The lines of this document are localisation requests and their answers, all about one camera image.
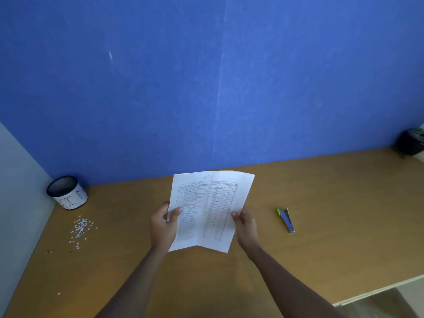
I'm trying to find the person's right hand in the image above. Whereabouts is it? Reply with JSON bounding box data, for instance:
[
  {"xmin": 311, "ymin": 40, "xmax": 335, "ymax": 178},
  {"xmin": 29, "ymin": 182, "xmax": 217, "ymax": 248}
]
[{"xmin": 231, "ymin": 207, "xmax": 260, "ymax": 255}]

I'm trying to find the person's left hand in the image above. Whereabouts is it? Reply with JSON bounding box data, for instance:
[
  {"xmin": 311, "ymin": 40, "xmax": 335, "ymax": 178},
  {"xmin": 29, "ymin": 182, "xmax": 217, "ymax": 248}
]
[{"xmin": 150, "ymin": 201, "xmax": 184, "ymax": 251}]

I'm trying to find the white printed paper sheet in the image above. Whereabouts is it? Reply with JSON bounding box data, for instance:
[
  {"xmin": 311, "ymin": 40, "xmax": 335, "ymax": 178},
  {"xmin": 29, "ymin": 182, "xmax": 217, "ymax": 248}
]
[{"xmin": 167, "ymin": 170, "xmax": 255, "ymax": 254}]

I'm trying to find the person's left forearm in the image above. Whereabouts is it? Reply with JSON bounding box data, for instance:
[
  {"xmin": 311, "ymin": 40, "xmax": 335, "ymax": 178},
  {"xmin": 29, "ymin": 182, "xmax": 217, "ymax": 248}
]
[{"xmin": 94, "ymin": 245, "xmax": 170, "ymax": 318}]

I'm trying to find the person's right forearm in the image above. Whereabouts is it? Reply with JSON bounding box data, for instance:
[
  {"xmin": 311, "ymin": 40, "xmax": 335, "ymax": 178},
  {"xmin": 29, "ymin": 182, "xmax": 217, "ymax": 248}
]
[{"xmin": 247, "ymin": 245, "xmax": 346, "ymax": 318}]

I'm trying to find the blue and green stapler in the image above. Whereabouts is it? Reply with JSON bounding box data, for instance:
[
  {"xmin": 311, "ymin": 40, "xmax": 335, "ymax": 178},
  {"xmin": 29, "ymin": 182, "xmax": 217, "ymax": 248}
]
[{"xmin": 276, "ymin": 208, "xmax": 295, "ymax": 234}]

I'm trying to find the scatter of white paper dots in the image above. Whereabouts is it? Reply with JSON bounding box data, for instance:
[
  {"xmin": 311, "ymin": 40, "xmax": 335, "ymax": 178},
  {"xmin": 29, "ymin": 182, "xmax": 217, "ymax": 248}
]
[{"xmin": 68, "ymin": 215, "xmax": 99, "ymax": 250}]

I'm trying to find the black mesh bin white label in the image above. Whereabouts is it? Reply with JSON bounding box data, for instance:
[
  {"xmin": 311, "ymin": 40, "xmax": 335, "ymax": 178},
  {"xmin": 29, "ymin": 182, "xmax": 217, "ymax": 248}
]
[{"xmin": 46, "ymin": 176, "xmax": 89, "ymax": 210}]

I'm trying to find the black round container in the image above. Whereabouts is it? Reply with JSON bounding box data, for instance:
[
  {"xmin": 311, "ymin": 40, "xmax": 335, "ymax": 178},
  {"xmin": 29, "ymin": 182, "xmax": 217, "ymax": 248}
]
[{"xmin": 396, "ymin": 128, "xmax": 424, "ymax": 157}]

